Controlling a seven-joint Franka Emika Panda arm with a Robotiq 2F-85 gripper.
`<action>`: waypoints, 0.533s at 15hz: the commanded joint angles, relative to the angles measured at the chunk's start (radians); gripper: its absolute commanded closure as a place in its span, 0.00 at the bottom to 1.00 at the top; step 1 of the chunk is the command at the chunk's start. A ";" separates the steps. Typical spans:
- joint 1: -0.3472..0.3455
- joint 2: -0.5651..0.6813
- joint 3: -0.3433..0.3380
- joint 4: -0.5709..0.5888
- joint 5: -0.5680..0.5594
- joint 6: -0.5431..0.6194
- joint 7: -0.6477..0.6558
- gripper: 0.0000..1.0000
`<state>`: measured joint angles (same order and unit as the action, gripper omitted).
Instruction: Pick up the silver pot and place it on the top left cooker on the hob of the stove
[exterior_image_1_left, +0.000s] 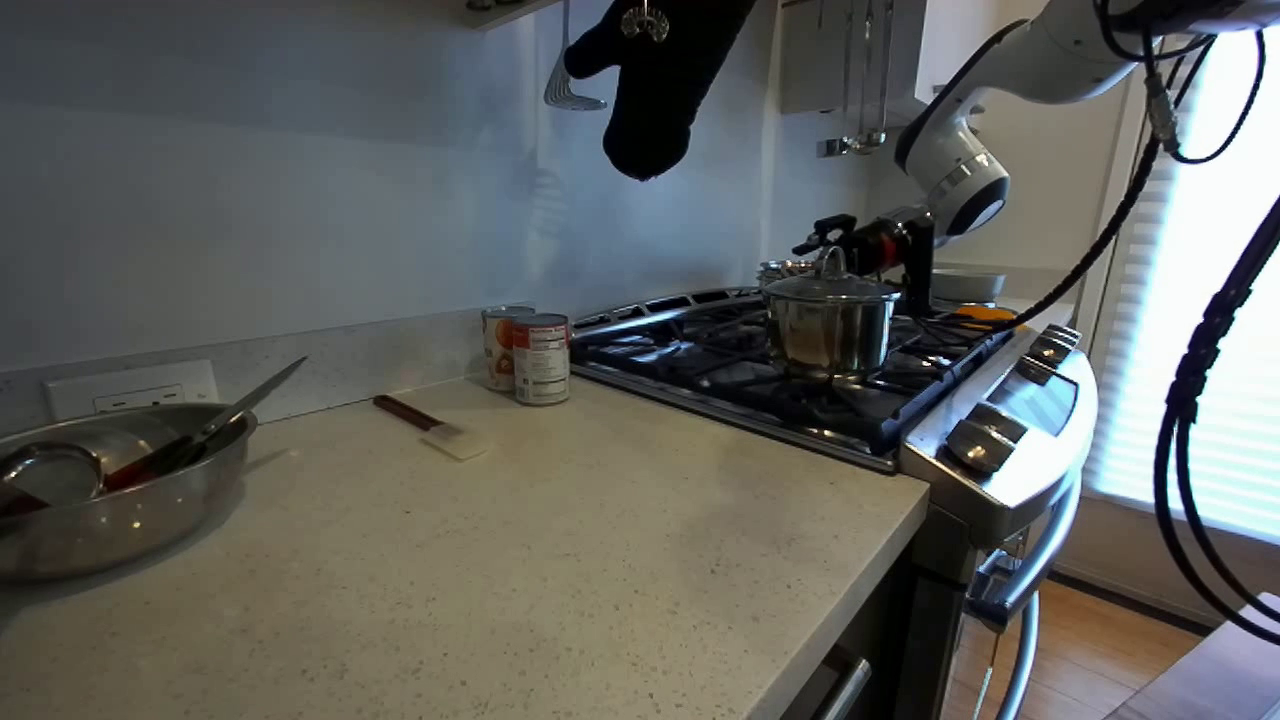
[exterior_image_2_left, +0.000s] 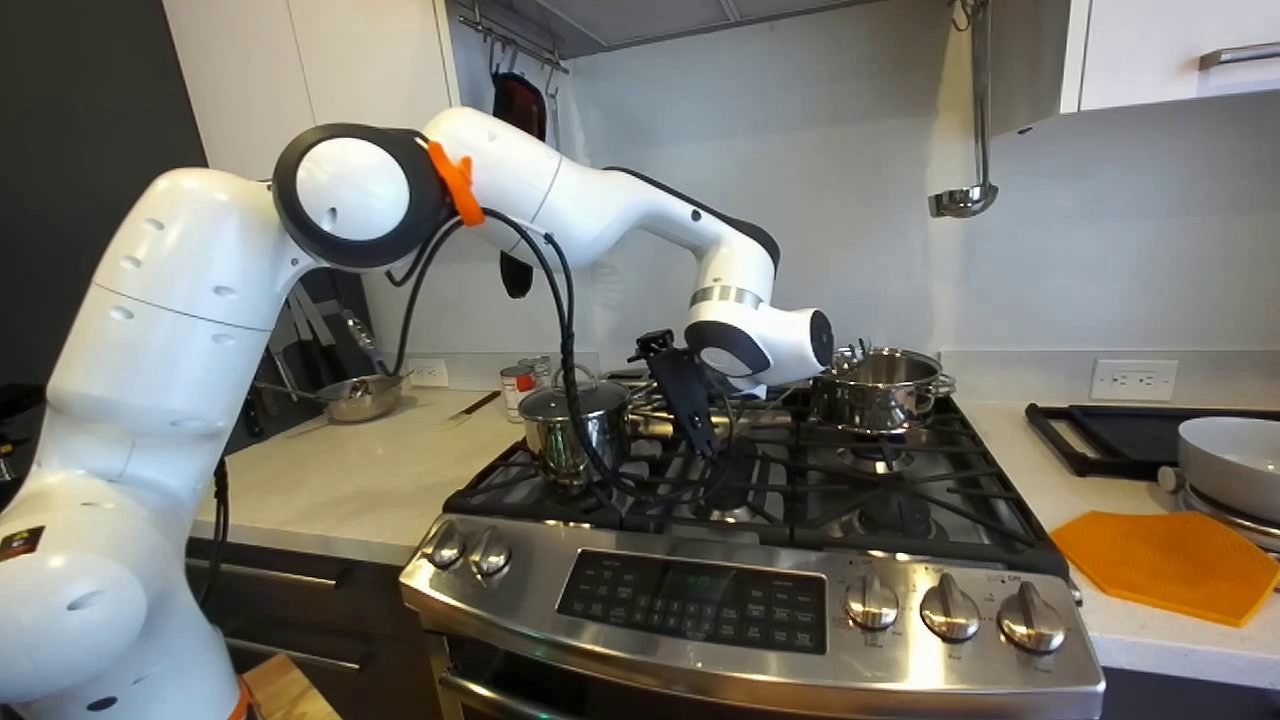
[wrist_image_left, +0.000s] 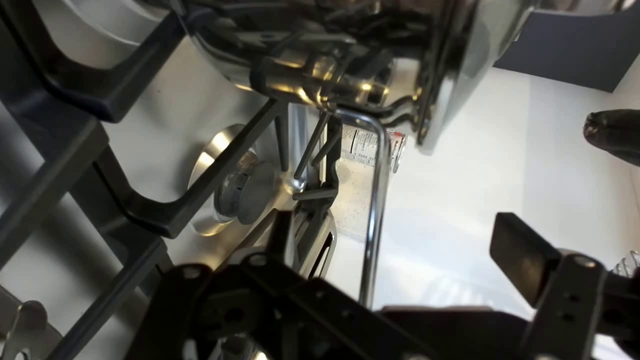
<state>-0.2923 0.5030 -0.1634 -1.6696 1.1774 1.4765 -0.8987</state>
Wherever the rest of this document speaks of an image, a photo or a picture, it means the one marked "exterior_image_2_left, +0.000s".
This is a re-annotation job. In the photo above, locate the stainless steel stove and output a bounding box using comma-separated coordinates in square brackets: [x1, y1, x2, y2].
[400, 382, 1104, 720]

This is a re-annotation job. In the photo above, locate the hanging steel ladle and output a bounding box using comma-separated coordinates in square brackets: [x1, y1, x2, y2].
[926, 0, 999, 221]

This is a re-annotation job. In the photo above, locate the dark lower cabinet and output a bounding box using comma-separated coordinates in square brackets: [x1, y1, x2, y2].
[184, 539, 437, 720]

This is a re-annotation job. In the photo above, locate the black cast iron grate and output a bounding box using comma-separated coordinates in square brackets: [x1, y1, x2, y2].
[445, 387, 1066, 577]

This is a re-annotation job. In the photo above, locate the orange silicone mat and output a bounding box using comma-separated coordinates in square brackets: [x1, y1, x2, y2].
[1053, 512, 1280, 628]

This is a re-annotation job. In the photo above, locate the grey frying pan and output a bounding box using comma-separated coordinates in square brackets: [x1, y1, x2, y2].
[1154, 416, 1280, 523]

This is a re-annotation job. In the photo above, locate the small steel bowl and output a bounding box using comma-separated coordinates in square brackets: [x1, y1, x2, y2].
[318, 374, 405, 426]

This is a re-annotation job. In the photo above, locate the silver pot with handles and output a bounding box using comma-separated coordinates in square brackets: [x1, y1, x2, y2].
[822, 343, 954, 437]

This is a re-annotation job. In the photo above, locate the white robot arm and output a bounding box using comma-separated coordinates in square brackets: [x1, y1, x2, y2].
[0, 110, 831, 720]

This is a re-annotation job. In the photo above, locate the white wall outlet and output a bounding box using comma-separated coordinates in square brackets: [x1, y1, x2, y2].
[1090, 362, 1179, 400]

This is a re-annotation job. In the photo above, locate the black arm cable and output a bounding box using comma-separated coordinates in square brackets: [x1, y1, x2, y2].
[385, 205, 622, 492]

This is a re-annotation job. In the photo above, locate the hanging black utensil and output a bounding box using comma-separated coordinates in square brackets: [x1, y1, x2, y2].
[486, 74, 552, 306]

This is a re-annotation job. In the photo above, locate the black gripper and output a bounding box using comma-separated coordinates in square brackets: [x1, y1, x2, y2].
[635, 329, 718, 453]

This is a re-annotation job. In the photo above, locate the black tray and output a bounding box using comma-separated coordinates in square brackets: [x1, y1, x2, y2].
[1019, 400, 1280, 483]

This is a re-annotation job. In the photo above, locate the glass lidded steel pot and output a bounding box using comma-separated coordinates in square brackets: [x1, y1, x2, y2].
[515, 386, 628, 483]

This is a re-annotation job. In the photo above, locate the white upper cabinet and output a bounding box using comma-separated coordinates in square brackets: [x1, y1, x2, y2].
[1058, 0, 1280, 111]

